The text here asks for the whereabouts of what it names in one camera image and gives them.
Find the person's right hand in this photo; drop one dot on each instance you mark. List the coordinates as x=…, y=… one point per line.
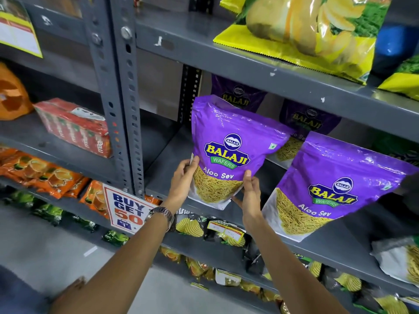
x=252, y=205

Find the person's left hand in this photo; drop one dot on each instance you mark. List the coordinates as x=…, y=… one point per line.
x=180, y=186

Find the person's left thumb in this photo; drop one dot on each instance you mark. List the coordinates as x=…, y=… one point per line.
x=193, y=165

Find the person's right thumb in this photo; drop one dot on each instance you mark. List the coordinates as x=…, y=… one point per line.
x=247, y=181

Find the purple snack packet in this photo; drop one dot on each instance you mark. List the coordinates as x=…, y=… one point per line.
x=304, y=122
x=237, y=91
x=229, y=143
x=330, y=186

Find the person's left forearm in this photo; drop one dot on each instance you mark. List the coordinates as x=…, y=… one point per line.
x=121, y=264

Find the person's right forearm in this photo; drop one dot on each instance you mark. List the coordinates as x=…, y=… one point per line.
x=291, y=274

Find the yellow price tag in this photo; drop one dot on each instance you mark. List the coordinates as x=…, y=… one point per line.
x=227, y=232

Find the silver wristwatch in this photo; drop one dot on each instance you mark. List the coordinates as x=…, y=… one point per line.
x=162, y=214

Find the white red offer sign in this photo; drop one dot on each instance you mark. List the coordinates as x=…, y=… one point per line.
x=126, y=209

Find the row of yellow packets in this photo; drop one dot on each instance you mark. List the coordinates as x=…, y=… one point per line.
x=199, y=268

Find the row of black chips packets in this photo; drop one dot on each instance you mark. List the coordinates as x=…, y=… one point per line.
x=327, y=274

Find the red tea pack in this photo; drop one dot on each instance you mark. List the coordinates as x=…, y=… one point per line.
x=73, y=127

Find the grey metal shelf rack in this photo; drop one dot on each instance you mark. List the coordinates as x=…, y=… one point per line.
x=196, y=39

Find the row of orange tea packets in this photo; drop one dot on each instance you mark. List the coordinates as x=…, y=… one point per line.
x=49, y=174

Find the row of green packets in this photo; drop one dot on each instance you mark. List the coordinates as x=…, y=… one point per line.
x=49, y=212

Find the large yellow chips packet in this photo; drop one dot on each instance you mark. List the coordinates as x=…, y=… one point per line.
x=311, y=32

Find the white yellow snack packet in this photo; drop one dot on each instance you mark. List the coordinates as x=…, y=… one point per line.
x=397, y=258

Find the yellow green chips packet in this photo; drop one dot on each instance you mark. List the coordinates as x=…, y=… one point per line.
x=404, y=80

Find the orange packet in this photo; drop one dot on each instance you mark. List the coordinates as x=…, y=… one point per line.
x=11, y=94

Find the blue packet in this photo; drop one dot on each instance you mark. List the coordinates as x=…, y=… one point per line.
x=394, y=42

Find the dark blue trousers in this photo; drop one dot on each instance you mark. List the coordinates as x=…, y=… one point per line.
x=18, y=292

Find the yellow white paper sign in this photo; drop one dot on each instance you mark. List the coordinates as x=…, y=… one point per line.
x=16, y=29

